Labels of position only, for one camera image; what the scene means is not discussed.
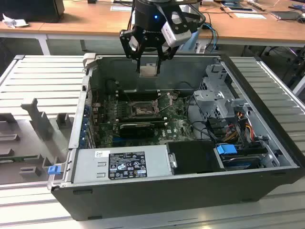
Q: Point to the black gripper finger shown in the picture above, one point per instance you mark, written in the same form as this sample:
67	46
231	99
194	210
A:
126	43
159	62

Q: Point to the silver square CPU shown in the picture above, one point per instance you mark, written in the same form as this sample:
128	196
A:
149	71

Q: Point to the black RAM slot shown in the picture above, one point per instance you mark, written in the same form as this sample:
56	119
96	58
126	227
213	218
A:
133	115
133	119
126	93
126	96
126	90

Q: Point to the CPU socket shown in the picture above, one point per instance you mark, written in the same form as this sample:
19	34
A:
143	110

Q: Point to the blue expansion slot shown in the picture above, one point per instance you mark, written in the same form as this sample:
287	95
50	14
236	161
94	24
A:
119	139

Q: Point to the white paper sheet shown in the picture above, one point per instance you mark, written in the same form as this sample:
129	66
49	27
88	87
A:
250	15
121	8

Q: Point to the round coin battery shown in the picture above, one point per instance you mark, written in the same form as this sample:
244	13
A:
175	96

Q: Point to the wooden desk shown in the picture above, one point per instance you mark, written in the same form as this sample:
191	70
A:
33	28
95	19

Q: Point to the white power strip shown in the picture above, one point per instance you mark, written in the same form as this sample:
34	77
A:
200	48

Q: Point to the green motherboard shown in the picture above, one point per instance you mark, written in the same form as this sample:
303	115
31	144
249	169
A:
176	124

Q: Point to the silver metal drive cage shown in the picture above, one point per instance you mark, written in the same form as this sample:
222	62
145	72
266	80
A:
214	95

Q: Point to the black graphics card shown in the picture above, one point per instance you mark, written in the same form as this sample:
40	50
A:
135	130

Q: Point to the dark tablet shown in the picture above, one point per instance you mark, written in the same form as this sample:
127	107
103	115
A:
240	9

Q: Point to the black box on desk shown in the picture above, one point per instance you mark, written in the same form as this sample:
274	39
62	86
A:
31	10

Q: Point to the black plastic shroud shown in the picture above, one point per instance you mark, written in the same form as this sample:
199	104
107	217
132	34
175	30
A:
195	157

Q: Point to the blue disk carrier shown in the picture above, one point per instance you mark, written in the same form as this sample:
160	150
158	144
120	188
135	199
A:
226	150

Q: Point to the crumpled white paper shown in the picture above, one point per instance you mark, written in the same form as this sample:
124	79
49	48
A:
14	22

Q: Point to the silver power supply unit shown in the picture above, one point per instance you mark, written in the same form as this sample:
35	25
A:
90	164

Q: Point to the hard disk drive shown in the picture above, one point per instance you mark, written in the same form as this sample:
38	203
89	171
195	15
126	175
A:
240	163

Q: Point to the grey notebook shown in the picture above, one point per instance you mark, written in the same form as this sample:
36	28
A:
286	15

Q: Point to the black open PC case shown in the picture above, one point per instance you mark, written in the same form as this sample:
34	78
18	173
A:
166	198

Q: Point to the grey parts rack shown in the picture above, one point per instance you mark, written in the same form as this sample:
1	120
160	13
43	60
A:
28	143

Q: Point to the blue case latch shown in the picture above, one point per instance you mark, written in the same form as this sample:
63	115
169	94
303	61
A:
53	170

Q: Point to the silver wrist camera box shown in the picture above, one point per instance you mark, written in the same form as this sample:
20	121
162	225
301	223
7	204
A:
178	35

